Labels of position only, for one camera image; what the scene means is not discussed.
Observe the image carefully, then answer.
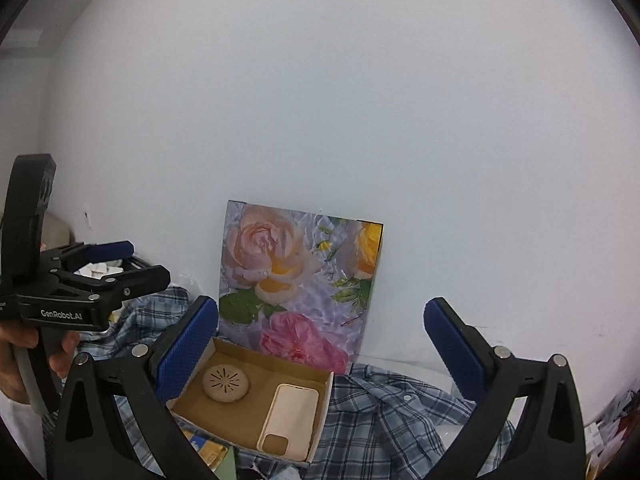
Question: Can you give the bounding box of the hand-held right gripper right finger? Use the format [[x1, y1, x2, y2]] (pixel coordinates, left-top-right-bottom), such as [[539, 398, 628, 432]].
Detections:
[[423, 297, 587, 480]]

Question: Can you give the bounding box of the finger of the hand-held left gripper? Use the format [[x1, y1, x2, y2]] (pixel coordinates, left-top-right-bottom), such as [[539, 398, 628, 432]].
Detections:
[[41, 240, 135, 274], [50, 264, 172, 318]]

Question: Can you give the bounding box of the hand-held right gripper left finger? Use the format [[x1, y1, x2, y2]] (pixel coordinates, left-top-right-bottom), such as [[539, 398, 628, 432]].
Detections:
[[52, 295, 219, 480]]

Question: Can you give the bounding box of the cardboard box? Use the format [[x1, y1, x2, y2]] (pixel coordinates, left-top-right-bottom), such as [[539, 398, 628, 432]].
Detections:
[[166, 336, 335, 467]]

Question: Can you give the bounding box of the yellow and blue cigarette pack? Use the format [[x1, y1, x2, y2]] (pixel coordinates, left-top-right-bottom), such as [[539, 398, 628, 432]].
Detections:
[[182, 427, 231, 471]]

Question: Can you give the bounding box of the person's left hand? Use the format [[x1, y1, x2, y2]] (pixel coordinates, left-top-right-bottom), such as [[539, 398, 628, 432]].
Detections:
[[0, 320, 81, 405]]

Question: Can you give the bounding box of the white crumpled paper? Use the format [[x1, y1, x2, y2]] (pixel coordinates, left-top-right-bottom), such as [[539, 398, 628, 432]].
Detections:
[[75, 259, 125, 278]]

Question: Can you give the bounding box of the beige cloth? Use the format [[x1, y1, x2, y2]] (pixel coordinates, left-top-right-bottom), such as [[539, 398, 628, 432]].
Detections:
[[40, 212, 76, 252]]

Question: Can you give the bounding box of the round beige vented disc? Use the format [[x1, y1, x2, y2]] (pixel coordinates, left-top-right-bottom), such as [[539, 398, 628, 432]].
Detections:
[[202, 363, 251, 403]]

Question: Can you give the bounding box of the blue plaid shirt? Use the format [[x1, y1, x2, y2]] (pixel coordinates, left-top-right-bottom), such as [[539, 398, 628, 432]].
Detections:
[[42, 285, 516, 480]]

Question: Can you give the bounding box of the beige phone case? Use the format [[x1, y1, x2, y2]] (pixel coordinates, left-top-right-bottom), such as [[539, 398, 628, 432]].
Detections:
[[256, 383, 320, 462]]

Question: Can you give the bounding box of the floral picture board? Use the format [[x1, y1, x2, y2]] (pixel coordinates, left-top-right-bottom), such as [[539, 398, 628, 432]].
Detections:
[[218, 200, 385, 375]]

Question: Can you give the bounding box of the colourful printed packaging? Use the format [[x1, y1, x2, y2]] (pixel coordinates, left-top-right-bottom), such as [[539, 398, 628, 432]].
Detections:
[[584, 390, 637, 480]]

